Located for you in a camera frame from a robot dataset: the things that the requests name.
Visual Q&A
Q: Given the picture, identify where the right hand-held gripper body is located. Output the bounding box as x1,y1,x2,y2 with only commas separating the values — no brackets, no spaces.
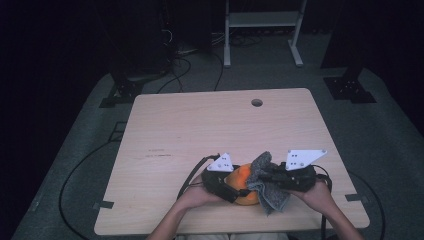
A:
279,149,328,193

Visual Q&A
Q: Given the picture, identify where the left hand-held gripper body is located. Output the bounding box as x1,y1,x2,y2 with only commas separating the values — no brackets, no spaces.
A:
200,152,241,204

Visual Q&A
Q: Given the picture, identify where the orange plush toy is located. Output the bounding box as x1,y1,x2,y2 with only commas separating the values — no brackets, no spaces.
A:
224,162,263,206

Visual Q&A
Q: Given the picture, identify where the grey cloth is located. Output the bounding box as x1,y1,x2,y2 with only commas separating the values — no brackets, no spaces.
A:
245,151,291,216

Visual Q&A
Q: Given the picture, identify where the person's right hand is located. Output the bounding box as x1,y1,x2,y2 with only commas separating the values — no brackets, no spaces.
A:
289,179,336,214

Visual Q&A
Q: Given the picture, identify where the person's left hand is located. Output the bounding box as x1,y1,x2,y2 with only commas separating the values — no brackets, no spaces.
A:
174,174,231,213

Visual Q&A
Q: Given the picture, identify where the grey tape strip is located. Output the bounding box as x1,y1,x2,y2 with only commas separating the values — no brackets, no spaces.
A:
92,200,115,210
344,193,370,204

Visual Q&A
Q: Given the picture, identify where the black stand base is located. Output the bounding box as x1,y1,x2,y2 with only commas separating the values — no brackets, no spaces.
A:
99,77,145,109
323,66,378,104

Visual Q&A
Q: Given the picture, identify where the white metal stand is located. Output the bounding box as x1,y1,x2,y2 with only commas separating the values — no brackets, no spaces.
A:
223,0,308,69

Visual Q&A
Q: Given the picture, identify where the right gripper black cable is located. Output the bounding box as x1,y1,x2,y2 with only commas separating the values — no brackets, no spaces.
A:
311,164,334,240

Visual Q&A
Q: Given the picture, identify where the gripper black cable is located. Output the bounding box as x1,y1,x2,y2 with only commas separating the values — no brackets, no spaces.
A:
311,164,334,240
176,153,222,201

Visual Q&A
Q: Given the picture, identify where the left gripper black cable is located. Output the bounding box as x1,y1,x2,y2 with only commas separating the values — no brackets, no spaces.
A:
176,153,222,201

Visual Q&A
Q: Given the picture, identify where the bundle of black cables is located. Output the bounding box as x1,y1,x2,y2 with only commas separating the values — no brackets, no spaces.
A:
156,28,225,94

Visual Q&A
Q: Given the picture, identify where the long black floor cable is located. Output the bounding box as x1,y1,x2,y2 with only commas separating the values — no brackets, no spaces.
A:
58,139,118,240

